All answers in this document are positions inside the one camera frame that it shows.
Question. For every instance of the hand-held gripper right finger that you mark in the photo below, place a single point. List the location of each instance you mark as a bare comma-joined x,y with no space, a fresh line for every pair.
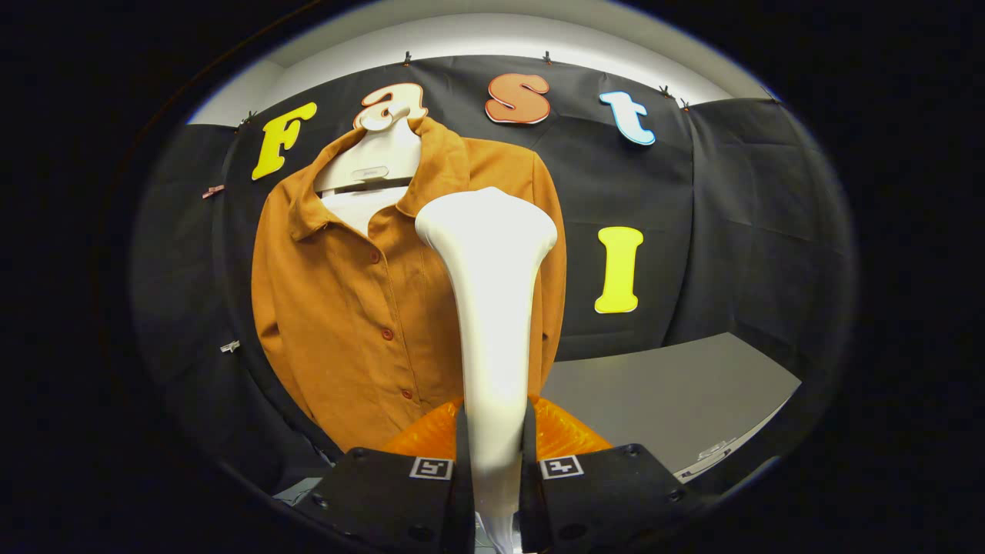
608,500

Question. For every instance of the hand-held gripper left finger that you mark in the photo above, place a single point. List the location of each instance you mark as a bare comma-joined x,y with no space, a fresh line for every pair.
400,500

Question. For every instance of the brown button shirt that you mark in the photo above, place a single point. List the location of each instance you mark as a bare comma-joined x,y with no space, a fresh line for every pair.
346,308

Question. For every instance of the white garment steamer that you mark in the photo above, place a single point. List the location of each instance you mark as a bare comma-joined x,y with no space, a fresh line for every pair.
492,308

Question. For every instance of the white mannequin clothes stand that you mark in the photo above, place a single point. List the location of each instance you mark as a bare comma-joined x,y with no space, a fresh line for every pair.
377,161

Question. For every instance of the grey cabinet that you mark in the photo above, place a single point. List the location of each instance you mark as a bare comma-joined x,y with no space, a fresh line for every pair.
677,392

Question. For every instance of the white clip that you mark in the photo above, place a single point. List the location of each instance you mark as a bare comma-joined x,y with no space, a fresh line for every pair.
229,347

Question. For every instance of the black backdrop cloth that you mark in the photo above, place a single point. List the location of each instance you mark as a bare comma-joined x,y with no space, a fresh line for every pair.
731,231

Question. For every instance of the pink clip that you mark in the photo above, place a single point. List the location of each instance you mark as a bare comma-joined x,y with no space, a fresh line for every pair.
213,191

